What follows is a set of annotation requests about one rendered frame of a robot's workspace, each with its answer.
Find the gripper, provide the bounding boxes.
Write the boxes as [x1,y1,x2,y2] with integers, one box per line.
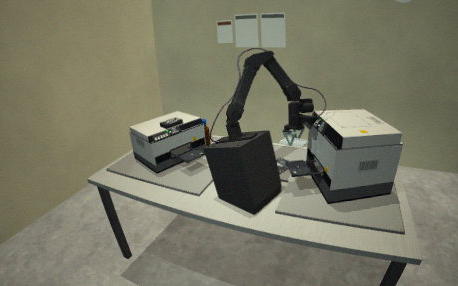
[283,114,305,146]

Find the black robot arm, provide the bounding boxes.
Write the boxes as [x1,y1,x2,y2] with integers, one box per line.
[216,51,315,144]

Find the brown bottle with blue cap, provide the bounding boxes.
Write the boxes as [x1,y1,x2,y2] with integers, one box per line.
[202,119,210,146]

